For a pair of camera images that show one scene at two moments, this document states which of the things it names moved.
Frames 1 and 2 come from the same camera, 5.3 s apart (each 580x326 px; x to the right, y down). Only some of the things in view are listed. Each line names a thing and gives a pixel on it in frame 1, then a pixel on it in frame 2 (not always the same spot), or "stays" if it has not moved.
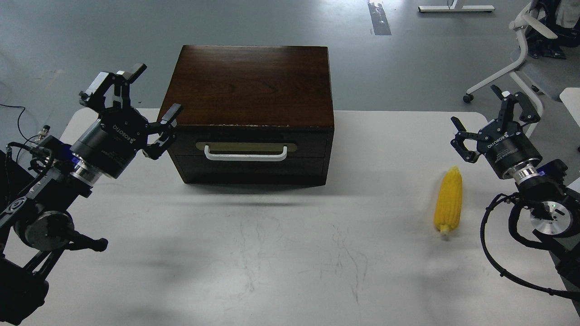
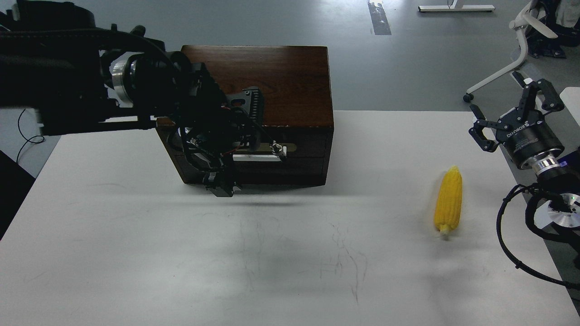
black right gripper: (503, 150) -> (530, 134)
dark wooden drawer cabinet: (253, 115) stays
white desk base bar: (452, 8) stays
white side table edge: (570, 97) stays
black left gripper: (111, 143) -> (212, 127)
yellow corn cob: (448, 200) stays
